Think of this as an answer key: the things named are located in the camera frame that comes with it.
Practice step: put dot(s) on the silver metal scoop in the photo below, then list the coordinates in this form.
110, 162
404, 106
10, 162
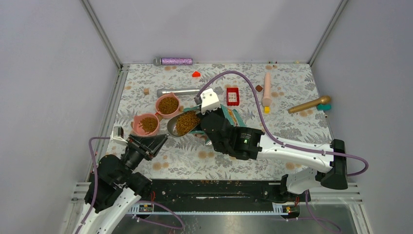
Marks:
171, 124

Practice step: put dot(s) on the red toy block tray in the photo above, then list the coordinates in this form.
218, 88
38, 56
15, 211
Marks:
232, 96

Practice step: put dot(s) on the brown pet food kibble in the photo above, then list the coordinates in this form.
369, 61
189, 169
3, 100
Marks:
187, 122

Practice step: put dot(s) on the red house-shaped block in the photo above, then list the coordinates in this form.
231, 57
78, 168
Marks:
196, 74

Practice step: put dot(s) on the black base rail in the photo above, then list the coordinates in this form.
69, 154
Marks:
219, 196

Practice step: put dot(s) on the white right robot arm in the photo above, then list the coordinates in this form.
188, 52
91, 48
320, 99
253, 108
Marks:
323, 167

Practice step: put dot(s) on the purple glitter toy microphone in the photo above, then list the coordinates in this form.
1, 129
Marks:
158, 61

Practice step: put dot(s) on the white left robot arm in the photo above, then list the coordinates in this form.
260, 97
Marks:
116, 186

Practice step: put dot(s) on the gold toy microphone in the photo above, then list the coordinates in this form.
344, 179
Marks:
321, 100

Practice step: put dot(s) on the silver toy microphone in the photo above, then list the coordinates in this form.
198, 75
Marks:
177, 92

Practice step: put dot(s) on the pink double pet bowl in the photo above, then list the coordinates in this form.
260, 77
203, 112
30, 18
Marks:
148, 124

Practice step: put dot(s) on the teal block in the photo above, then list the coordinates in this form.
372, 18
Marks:
324, 107

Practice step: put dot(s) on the pink toy microphone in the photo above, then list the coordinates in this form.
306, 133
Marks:
267, 100

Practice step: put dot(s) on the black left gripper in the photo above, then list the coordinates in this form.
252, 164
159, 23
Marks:
148, 146

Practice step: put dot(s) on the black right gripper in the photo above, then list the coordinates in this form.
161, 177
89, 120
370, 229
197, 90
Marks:
217, 112

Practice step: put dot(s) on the floral patterned table mat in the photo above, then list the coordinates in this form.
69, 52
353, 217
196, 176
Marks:
188, 157

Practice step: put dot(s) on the brown cube block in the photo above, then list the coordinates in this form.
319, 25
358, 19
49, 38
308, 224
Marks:
259, 88

